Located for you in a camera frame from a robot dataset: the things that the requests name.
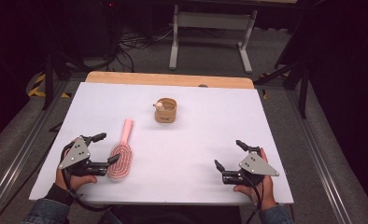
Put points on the person's left hand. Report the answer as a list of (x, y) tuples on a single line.
[(77, 181)]

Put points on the black tripod stand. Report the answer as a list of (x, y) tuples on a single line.
[(297, 77), (53, 74)]

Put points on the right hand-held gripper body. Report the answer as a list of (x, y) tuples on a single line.
[(257, 166)]

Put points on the aluminium floor rail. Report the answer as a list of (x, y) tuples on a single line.
[(322, 161), (17, 158)]

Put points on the person's right hand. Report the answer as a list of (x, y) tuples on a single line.
[(266, 191)]

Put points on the yellow black hazard tape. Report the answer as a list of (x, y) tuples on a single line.
[(37, 88)]

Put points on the tan bag-shaped holder with bear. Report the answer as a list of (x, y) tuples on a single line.
[(166, 112)]

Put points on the wooden table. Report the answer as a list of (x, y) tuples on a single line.
[(169, 79)]

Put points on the white board table cover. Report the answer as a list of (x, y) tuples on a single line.
[(185, 146)]

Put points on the grey metal table frame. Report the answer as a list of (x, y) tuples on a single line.
[(213, 21)]

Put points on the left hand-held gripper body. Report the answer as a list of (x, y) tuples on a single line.
[(76, 154)]

